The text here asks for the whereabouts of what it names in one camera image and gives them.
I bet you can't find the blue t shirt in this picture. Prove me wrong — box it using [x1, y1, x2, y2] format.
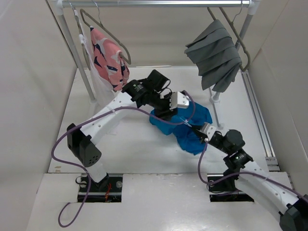
[149, 103, 213, 155]

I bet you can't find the light blue wire hanger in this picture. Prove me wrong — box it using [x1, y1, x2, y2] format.
[180, 117, 192, 127]

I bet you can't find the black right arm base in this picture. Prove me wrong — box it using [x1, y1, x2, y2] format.
[206, 177, 254, 202]

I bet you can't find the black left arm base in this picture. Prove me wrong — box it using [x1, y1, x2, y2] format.
[75, 174, 123, 203]

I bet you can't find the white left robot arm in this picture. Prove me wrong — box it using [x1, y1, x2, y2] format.
[67, 70, 177, 191]

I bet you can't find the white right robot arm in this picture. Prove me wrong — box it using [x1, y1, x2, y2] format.
[191, 123, 308, 231]

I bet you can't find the grey hanger under grey garment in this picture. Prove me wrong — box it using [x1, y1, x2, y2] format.
[219, 7, 251, 72]

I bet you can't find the white hanging garment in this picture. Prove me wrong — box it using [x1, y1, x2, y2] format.
[75, 11, 115, 107]

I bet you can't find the pink patterned garment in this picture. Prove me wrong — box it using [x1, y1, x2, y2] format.
[90, 26, 129, 91]

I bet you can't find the grey hanging garment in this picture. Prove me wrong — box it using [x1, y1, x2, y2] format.
[184, 19, 242, 93]

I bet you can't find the white clothes rack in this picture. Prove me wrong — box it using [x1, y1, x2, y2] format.
[44, 0, 260, 129]

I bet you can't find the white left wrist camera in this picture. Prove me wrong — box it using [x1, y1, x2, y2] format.
[169, 91, 190, 110]

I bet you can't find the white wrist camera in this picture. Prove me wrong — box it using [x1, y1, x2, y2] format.
[200, 122, 217, 141]
[169, 91, 190, 110]

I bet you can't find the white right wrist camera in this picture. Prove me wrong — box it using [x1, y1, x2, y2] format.
[200, 122, 217, 141]

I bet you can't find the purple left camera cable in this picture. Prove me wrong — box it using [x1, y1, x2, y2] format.
[51, 90, 197, 228]

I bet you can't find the aluminium rail right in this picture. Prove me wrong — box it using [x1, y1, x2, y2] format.
[241, 71, 281, 172]

